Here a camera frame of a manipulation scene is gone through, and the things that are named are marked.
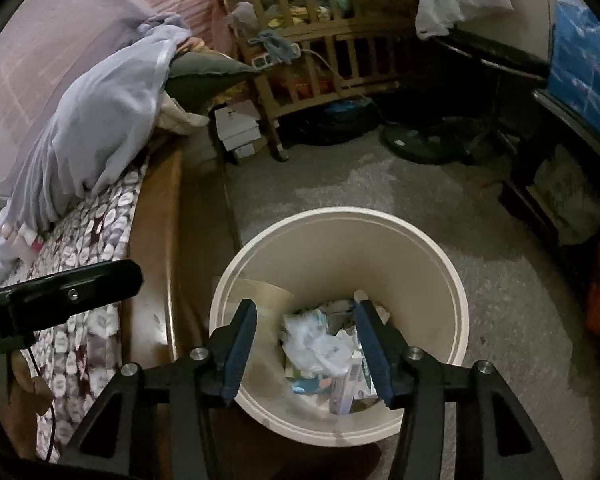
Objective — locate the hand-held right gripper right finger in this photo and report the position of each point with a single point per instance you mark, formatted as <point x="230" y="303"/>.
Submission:
<point x="372" y="355"/>

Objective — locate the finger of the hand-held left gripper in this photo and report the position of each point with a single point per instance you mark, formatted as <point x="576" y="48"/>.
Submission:
<point x="80" y="287"/>

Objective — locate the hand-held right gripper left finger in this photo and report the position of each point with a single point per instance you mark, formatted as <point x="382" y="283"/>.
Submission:
<point x="242" y="350"/>

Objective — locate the white wrapper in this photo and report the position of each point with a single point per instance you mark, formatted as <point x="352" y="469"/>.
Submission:
<point x="320" y="345"/>

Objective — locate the white plastic bin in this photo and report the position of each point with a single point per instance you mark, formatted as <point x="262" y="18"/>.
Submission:
<point x="340" y="260"/>

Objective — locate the white bottle pink label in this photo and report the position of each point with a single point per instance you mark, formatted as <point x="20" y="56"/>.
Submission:
<point x="27" y="242"/>

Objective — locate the brown grey printed fleece blanket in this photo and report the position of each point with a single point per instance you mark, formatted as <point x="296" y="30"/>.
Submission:
<point x="95" y="220"/>

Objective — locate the cream cloth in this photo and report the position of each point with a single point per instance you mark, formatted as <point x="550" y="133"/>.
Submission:
<point x="177" y="117"/>

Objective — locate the small white cardboard box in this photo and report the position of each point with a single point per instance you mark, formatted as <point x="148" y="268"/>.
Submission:
<point x="243" y="152"/>

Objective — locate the black round fan base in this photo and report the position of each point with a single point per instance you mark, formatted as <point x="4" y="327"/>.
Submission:
<point x="415" y="142"/>

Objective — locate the black bag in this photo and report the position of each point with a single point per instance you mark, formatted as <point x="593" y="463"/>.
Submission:
<point x="330" y="122"/>

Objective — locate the dark green pillow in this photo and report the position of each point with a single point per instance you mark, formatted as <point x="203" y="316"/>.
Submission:
<point x="205" y="75"/>

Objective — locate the wooden crib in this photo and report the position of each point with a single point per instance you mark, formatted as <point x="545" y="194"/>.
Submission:
<point x="345" y="55"/>

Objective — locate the blue grey cloth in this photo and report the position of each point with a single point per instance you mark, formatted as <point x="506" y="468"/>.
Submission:
<point x="277" y="45"/>

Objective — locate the white plastic bag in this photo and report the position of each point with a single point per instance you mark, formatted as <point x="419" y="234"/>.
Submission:
<point x="440" y="10"/>

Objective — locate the blue plastic sheet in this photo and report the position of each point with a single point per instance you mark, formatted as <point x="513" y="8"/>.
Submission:
<point x="585" y="70"/>

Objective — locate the wooden bed frame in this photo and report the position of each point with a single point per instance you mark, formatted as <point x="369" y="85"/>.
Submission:
<point x="155" y="240"/>

